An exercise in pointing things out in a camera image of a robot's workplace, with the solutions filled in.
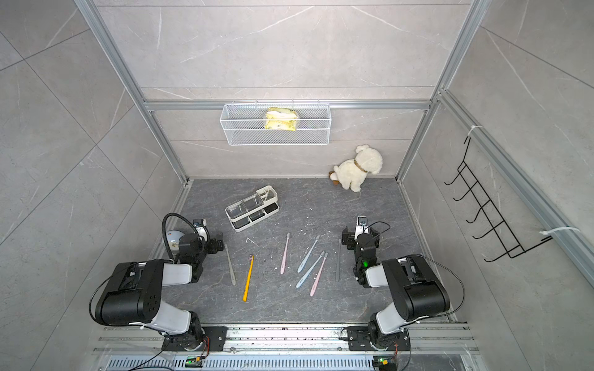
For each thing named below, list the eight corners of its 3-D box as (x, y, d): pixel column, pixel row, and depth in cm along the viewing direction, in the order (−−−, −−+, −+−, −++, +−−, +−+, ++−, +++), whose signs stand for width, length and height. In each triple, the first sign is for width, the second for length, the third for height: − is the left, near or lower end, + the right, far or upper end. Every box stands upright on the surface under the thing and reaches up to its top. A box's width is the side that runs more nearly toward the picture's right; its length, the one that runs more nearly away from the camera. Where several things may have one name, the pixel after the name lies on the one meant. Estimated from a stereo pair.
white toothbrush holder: (236, 234, 100) (230, 221, 92) (228, 221, 105) (222, 207, 97) (280, 209, 109) (279, 195, 101) (271, 198, 114) (269, 184, 105)
